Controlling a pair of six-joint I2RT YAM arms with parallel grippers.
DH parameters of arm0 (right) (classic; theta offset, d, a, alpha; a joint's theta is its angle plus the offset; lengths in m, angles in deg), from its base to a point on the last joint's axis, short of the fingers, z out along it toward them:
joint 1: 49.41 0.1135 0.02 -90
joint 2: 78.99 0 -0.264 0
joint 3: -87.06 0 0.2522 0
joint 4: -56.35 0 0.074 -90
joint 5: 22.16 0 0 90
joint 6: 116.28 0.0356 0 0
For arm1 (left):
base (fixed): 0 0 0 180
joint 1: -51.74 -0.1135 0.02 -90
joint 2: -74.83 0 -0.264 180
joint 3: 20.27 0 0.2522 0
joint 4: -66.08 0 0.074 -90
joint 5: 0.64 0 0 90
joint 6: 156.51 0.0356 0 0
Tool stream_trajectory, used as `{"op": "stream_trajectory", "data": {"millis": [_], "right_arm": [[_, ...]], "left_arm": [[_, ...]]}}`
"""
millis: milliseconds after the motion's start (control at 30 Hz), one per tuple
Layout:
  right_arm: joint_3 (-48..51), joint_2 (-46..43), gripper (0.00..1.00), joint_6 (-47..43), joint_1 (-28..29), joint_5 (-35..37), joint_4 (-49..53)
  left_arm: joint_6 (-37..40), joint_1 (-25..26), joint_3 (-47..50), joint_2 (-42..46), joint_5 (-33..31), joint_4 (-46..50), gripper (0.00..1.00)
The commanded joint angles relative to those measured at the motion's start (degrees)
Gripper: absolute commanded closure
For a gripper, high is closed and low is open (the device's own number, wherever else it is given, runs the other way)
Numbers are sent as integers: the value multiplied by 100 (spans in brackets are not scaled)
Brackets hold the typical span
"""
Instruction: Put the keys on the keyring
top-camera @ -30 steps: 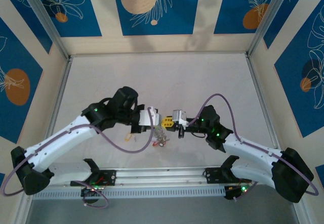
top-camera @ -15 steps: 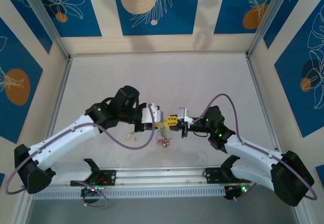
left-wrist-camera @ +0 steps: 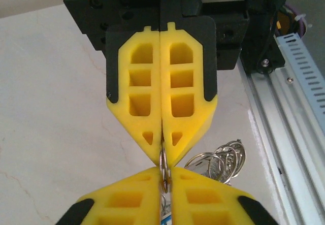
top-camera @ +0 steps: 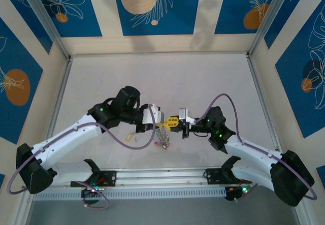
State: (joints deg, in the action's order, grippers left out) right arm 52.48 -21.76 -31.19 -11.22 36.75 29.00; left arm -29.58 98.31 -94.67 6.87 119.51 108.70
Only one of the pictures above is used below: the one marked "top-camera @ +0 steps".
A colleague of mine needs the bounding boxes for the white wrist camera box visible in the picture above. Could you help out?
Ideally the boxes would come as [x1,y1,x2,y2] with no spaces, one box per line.
[178,108,197,124]
[142,104,166,124]

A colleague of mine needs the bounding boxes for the key with yellow tag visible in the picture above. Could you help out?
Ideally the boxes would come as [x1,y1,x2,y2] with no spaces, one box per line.
[125,132,140,144]

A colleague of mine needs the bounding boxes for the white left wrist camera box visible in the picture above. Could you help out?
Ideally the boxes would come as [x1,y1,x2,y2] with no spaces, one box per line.
[142,104,166,124]

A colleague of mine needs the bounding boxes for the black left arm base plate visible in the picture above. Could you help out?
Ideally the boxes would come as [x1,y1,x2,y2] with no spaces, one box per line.
[70,170,117,188]

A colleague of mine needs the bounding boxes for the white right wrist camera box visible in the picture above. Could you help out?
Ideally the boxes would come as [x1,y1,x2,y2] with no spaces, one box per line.
[178,108,197,124]

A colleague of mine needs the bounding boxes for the large metal keyring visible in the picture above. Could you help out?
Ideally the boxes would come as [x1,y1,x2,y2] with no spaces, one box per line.
[152,125,171,151]

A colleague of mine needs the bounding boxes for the aluminium upright frame post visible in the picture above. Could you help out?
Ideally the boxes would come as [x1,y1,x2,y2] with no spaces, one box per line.
[18,0,71,59]
[247,0,297,57]

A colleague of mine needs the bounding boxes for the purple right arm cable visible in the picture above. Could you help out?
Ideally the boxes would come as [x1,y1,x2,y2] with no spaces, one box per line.
[194,93,318,203]

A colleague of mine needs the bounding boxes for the white slotted cable duct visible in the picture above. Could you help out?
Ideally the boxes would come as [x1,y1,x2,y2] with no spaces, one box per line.
[31,186,227,202]

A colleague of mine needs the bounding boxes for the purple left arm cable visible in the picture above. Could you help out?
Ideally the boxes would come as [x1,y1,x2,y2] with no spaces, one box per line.
[7,104,156,209]

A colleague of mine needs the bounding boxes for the thin aluminium table edge rail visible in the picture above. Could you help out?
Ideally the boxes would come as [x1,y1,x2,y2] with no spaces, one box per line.
[69,53,249,58]

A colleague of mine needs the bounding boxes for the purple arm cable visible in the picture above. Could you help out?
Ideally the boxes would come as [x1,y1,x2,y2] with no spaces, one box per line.
[7,104,156,209]
[194,93,318,203]

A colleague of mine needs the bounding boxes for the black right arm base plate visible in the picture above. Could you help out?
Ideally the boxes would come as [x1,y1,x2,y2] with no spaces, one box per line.
[203,168,246,185]

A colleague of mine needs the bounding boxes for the long aluminium base rail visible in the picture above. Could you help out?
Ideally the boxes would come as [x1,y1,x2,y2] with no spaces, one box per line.
[21,164,302,190]

